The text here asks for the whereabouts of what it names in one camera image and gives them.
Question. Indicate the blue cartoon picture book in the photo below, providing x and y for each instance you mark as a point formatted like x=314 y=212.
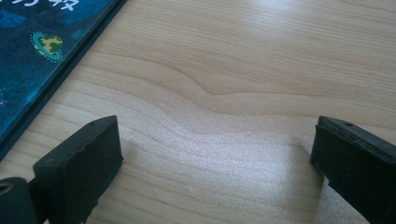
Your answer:
x=28 y=62

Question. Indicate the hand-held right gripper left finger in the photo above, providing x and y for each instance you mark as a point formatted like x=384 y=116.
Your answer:
x=79 y=168

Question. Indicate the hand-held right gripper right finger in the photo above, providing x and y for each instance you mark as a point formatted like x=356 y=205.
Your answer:
x=355 y=168

